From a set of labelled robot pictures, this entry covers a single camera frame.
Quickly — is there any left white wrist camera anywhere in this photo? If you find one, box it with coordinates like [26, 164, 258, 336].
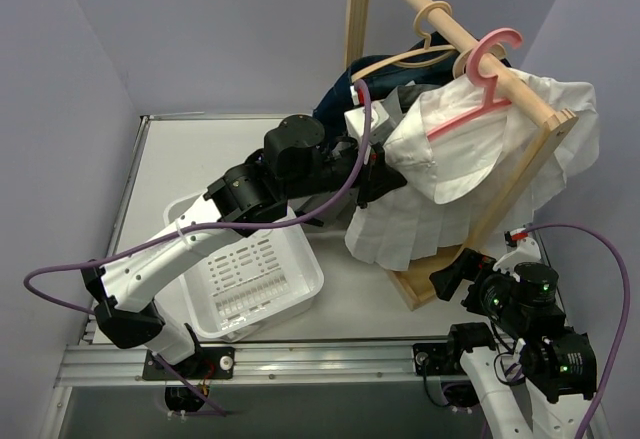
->
[343, 86, 396, 148]

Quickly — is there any beige hanger rear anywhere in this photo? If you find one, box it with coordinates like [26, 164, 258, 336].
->
[351, 1, 456, 82]

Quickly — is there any beige hanger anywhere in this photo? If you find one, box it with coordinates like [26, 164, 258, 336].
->
[351, 1, 456, 82]
[451, 43, 507, 79]

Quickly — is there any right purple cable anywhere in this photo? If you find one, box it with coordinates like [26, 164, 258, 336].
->
[519, 222, 631, 439]

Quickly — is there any dark blue denim skirt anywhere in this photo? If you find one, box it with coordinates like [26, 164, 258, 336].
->
[312, 50, 459, 139]

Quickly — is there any wooden clothes rack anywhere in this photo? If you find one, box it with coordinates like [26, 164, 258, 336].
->
[344, 0, 578, 311]

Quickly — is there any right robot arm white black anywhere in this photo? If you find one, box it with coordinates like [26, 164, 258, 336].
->
[430, 249, 597, 438]

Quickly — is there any purple cable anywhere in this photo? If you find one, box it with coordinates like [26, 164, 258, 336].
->
[519, 222, 631, 439]
[22, 83, 376, 418]

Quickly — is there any pink plastic hanger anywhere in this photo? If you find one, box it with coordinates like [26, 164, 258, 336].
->
[426, 28, 523, 141]

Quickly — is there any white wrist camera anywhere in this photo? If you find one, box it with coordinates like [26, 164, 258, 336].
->
[343, 86, 396, 148]
[502, 228, 541, 266]

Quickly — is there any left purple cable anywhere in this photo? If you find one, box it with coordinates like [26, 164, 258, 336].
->
[22, 83, 376, 418]

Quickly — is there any white plastic basket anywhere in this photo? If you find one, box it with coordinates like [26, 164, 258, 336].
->
[163, 189, 325, 343]

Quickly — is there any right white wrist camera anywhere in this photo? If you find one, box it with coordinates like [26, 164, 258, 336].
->
[502, 228, 541, 266]

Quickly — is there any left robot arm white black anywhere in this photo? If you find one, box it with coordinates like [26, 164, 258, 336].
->
[81, 115, 406, 378]

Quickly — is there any white pleated skirt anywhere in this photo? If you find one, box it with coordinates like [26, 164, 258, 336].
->
[345, 71, 600, 271]

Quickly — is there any grey pleated skirt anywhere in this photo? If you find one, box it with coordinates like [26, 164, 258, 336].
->
[382, 84, 439, 129]

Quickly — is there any aluminium mounting rail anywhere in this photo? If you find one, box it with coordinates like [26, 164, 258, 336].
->
[53, 341, 531, 388]

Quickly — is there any beige hanger front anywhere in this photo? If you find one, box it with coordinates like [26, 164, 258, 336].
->
[451, 43, 507, 79]

